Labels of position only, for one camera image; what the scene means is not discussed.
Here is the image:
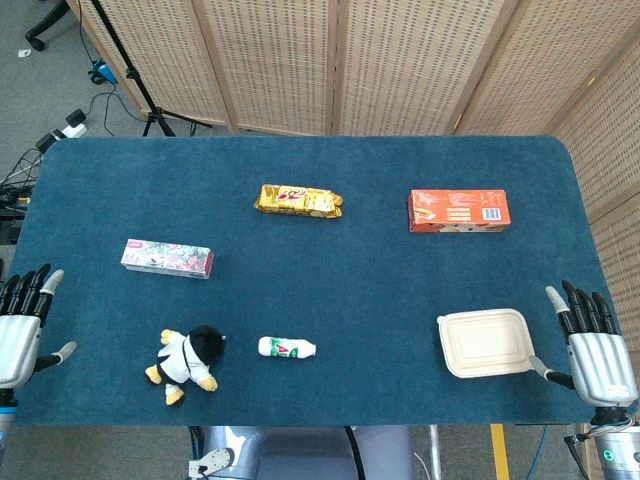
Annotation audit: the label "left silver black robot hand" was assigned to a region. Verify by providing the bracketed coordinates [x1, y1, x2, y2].
[0, 263, 78, 392]

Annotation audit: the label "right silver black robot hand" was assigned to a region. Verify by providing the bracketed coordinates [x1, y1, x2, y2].
[528, 279, 640, 409]

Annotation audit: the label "floral toothpaste box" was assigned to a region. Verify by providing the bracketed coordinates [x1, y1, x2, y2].
[120, 238, 215, 281]

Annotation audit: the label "orange cracker box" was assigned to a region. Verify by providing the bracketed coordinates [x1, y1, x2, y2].
[407, 188, 512, 234]

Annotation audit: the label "beige lidded food container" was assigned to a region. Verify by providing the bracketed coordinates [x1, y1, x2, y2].
[436, 307, 539, 379]

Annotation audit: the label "penguin plush toy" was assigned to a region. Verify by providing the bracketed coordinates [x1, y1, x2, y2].
[144, 324, 227, 407]

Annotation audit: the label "metal table leg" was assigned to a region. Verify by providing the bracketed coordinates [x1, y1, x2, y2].
[429, 425, 444, 480]

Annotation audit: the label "black tripod stand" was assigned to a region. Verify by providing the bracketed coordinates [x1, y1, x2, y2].
[89, 0, 214, 137]

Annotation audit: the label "white green milk bottle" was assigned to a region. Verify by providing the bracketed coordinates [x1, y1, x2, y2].
[257, 336, 318, 360]

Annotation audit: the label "blue tool on floor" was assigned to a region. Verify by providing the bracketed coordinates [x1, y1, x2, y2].
[88, 58, 119, 85]

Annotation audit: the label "blue carpet table mat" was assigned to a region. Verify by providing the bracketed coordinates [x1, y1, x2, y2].
[0, 134, 626, 427]

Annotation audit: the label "grey robot torso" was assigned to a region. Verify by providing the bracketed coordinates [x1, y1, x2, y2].
[187, 424, 416, 480]

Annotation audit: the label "golden biscuit packet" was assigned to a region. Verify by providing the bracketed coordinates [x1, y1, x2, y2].
[253, 183, 345, 220]

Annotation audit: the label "black office chair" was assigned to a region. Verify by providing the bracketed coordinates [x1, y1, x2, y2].
[24, 0, 71, 51]

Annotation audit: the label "wicker folding screen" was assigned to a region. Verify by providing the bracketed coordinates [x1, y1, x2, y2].
[67, 0, 640, 480]

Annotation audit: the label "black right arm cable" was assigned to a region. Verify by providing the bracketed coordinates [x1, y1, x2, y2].
[563, 433, 594, 480]

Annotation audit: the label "tangled black floor cables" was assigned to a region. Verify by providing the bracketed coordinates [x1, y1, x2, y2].
[0, 147, 46, 216]

